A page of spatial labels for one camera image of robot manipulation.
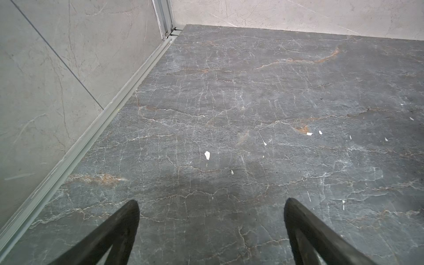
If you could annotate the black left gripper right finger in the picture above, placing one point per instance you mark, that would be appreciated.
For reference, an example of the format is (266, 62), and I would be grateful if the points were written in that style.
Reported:
(310, 238)

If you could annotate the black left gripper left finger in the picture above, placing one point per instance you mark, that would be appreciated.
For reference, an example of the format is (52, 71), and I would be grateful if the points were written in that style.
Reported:
(114, 237)

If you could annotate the aluminium frame rail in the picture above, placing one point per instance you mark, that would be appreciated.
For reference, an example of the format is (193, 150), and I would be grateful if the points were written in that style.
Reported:
(66, 68)

